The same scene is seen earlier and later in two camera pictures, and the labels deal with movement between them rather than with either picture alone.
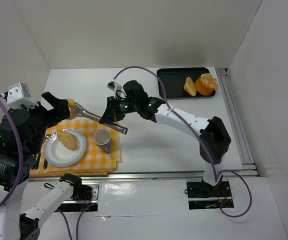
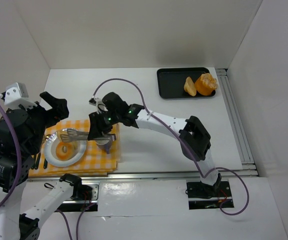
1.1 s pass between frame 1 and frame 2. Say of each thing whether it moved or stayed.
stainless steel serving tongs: moved
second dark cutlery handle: stayed
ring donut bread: moved
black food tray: stayed
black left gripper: stayed
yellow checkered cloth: stayed
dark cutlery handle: stayed
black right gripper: moved
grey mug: stayed
